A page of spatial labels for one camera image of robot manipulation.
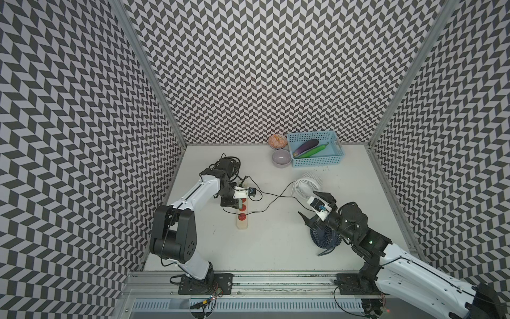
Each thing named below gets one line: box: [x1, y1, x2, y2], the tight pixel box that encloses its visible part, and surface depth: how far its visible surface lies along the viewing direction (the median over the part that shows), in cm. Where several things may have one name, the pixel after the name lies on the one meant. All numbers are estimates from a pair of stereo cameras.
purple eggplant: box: [292, 138, 320, 158], surface depth 114 cm
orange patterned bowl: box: [267, 133, 288, 150], surface depth 121 cm
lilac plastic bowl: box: [271, 148, 292, 169], surface depth 110 cm
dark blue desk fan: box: [309, 225, 342, 257], surface depth 80 cm
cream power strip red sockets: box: [236, 198, 248, 230], surface depth 89 cm
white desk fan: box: [291, 171, 324, 200], surface depth 94 cm
